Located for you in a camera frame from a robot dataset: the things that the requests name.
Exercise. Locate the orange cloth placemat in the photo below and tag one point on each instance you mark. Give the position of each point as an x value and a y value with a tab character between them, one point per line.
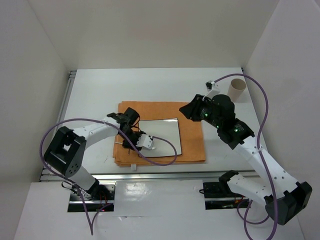
191	134

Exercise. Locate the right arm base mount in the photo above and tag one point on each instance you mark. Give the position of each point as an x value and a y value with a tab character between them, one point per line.
216	199

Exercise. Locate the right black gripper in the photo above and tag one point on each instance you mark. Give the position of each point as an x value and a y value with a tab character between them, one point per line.
191	110

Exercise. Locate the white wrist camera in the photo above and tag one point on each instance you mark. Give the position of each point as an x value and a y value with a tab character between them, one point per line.
145	142
212	89

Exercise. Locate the white square plate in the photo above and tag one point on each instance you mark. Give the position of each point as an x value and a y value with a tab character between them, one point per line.
167	129

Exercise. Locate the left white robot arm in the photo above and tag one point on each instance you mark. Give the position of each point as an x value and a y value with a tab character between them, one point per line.
67	148

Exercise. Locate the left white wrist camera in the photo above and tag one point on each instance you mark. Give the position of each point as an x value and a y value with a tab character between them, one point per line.
145	142

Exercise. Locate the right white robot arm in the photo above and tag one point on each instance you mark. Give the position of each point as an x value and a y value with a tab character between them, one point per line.
286	196

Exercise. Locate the beige paper cup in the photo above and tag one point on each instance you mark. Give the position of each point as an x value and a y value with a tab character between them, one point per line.
236	88

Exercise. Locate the aluminium rail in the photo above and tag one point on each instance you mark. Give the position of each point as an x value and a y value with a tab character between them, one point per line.
104	170

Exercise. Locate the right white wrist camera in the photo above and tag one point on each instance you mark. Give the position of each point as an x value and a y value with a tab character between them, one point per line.
212	89

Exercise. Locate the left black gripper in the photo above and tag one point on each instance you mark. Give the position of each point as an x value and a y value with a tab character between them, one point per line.
138	134

